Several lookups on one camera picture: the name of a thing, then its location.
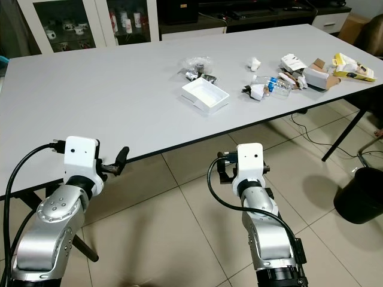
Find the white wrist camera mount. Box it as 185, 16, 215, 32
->
62, 136, 101, 198
236, 143, 266, 198

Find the black round rubbish bin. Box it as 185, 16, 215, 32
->
333, 167, 383, 225

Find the brown cardboard scrap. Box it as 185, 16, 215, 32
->
310, 57, 330, 70

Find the white glass door cabinet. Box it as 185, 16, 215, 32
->
16, 0, 160, 47

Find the white shallow box tray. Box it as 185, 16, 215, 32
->
181, 78, 231, 116

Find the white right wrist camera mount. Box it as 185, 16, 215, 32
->
236, 143, 266, 198

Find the white drawer unit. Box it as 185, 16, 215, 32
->
311, 12, 351, 33

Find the flat yellow packaging box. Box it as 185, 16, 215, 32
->
332, 52, 377, 83

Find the black metal table leg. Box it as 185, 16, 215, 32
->
321, 106, 367, 163

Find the crumpled clear plastic wrap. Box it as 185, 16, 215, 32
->
183, 56, 214, 81

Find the white crumpled tissue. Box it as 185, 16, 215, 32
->
245, 56, 262, 72

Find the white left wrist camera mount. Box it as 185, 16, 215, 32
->
62, 136, 101, 198

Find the white and brown cardboard box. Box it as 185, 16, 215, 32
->
303, 65, 339, 91

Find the black low sideboard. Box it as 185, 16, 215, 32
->
157, 0, 352, 30

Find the crumpled paper packaging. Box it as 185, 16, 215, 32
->
278, 71, 306, 91

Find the white printed carton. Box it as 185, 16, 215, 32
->
279, 53, 306, 74

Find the clear plastic bottle blue label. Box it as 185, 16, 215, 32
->
251, 75, 295, 101

